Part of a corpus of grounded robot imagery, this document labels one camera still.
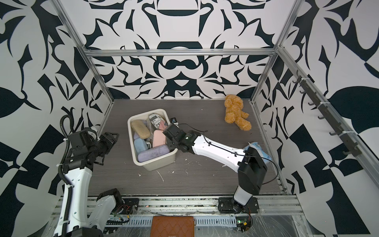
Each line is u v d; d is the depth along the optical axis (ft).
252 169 1.41
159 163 2.34
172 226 2.21
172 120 2.33
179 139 1.95
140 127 2.64
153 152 2.44
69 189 1.43
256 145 2.93
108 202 1.98
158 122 2.78
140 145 2.54
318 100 1.95
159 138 2.63
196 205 2.49
